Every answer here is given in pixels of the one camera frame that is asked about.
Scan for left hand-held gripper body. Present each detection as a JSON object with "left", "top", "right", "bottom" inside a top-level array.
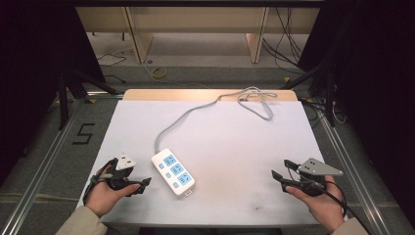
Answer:
[{"left": 103, "top": 152, "right": 142, "bottom": 192}]

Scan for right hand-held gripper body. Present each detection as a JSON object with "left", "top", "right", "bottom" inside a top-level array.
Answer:
[{"left": 287, "top": 158, "right": 345, "bottom": 198}]

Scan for white power strip blue sockets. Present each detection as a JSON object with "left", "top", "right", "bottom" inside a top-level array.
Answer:
[{"left": 151, "top": 148, "right": 197, "bottom": 198}]

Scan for person's left hand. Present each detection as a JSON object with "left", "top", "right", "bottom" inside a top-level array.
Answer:
[{"left": 84, "top": 164, "right": 142, "bottom": 218}]

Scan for person's right hand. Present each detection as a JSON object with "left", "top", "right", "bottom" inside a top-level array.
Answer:
[{"left": 285, "top": 175, "right": 347, "bottom": 234}]

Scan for white table mat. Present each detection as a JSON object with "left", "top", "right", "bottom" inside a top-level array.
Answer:
[{"left": 75, "top": 99, "right": 328, "bottom": 227}]

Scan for black metal stand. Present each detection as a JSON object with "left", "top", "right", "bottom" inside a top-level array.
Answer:
[
  {"left": 279, "top": 60, "right": 338, "bottom": 128},
  {"left": 57, "top": 67, "right": 120, "bottom": 131}
]

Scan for wooden table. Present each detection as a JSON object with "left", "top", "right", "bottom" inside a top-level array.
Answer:
[{"left": 122, "top": 88, "right": 299, "bottom": 103}]

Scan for yellow tape roll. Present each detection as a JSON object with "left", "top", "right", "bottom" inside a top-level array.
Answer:
[{"left": 151, "top": 67, "right": 168, "bottom": 80}]

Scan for black curtain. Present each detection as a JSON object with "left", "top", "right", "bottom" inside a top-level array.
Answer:
[
  {"left": 297, "top": 0, "right": 415, "bottom": 228},
  {"left": 0, "top": 0, "right": 107, "bottom": 185}
]

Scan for light wooden shelf unit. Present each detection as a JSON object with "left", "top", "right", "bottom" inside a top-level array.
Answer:
[{"left": 75, "top": 6, "right": 321, "bottom": 65}]

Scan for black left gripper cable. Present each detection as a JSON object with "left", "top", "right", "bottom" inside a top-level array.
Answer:
[{"left": 82, "top": 158, "right": 115, "bottom": 208}]

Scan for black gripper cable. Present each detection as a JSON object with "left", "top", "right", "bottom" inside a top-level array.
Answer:
[
  {"left": 307, "top": 180, "right": 370, "bottom": 235},
  {"left": 82, "top": 158, "right": 115, "bottom": 208}
]

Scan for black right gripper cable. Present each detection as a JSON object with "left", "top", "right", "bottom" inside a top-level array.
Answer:
[{"left": 307, "top": 180, "right": 370, "bottom": 235}]

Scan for aluminium floor rail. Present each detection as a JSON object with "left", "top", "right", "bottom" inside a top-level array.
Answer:
[
  {"left": 298, "top": 97, "right": 394, "bottom": 235},
  {"left": 0, "top": 92, "right": 125, "bottom": 235}
]

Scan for tangle of floor cables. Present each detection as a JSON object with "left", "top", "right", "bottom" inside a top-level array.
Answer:
[{"left": 300, "top": 97, "right": 347, "bottom": 129}]

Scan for grey power strip cable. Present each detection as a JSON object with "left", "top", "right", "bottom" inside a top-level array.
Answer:
[{"left": 154, "top": 86, "right": 278, "bottom": 155}]

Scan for thin black floor cable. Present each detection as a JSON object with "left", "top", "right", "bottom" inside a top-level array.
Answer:
[{"left": 95, "top": 52, "right": 128, "bottom": 84}]

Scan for bundle of black cables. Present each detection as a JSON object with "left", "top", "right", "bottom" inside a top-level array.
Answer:
[{"left": 261, "top": 7, "right": 311, "bottom": 72}]

